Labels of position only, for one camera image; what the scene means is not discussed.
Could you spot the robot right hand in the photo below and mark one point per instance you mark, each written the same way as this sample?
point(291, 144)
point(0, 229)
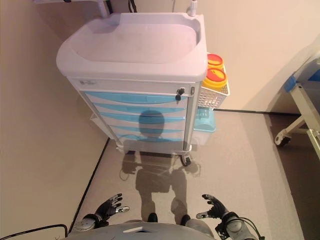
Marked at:
point(218, 210)

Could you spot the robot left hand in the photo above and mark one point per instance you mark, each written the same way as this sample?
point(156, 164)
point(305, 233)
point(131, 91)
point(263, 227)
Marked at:
point(108, 208)

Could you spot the blue-front cart drawer with medicines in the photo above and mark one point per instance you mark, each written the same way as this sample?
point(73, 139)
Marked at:
point(120, 117)

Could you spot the robot left arm silver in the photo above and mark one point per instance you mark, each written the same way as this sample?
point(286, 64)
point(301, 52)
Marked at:
point(86, 223)

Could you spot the robot right arm silver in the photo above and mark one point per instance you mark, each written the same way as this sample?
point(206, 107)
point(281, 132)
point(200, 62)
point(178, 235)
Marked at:
point(236, 226)

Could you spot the robot left leg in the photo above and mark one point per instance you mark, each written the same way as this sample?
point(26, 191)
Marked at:
point(152, 217)

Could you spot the grey robot torso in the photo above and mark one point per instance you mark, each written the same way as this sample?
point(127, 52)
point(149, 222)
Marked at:
point(150, 231)

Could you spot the cart caster wheel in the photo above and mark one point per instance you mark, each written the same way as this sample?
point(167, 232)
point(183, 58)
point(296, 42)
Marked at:
point(187, 160)

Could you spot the blue lidded waste bin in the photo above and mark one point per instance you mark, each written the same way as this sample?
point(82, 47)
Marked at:
point(204, 125)

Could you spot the white perforated side basket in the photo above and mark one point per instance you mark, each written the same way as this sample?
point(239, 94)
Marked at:
point(212, 98)

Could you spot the black cart keys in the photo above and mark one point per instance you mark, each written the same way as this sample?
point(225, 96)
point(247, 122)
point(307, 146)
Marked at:
point(179, 93)

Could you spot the yellow sharps container red lid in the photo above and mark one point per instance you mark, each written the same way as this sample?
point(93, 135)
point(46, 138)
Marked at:
point(215, 77)
point(215, 60)

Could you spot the white medical cart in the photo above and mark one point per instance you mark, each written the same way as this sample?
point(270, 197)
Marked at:
point(132, 45)

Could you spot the white pole on cart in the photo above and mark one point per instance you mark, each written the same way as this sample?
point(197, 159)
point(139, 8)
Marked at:
point(192, 7)

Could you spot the white hospital bed frame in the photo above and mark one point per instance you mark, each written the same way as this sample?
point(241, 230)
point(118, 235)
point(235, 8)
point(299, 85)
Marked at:
point(303, 95)

